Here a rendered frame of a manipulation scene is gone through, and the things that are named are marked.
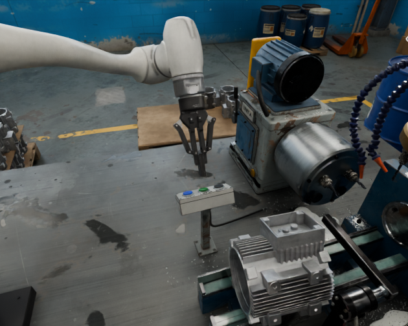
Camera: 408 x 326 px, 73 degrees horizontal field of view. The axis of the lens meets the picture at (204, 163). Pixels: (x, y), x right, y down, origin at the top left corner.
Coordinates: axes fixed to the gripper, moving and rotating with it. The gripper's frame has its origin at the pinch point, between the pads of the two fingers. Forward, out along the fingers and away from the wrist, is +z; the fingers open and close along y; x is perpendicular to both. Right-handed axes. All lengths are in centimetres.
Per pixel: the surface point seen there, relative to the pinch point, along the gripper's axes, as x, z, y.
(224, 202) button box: -3.5, 12.1, 4.5
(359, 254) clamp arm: -25.9, 26.5, 31.9
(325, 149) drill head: -6.9, 1.6, 38.8
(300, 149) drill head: -0.5, 1.6, 34.3
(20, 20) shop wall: 487, -209, -158
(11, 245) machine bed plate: 30, 22, -68
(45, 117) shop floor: 299, -35, -111
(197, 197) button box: -3.5, 8.8, -3.6
